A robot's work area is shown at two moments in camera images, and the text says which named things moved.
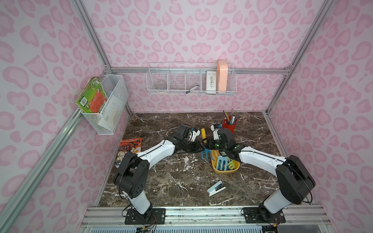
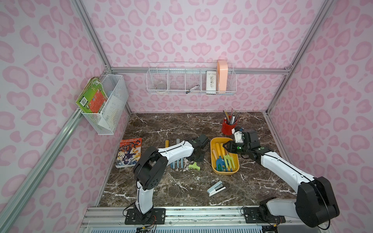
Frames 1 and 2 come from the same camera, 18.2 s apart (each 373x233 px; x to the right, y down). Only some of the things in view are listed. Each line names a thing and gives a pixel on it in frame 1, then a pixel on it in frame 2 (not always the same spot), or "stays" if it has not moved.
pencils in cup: (231, 119) stays
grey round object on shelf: (161, 86) stays
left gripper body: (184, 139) → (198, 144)
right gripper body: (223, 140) → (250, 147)
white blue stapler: (216, 189) stays
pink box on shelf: (222, 72) stays
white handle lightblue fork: (222, 158) → (179, 161)
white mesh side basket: (109, 121) stays
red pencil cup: (231, 127) stays
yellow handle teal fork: (206, 151) → (175, 164)
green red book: (93, 98) stays
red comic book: (134, 145) stays
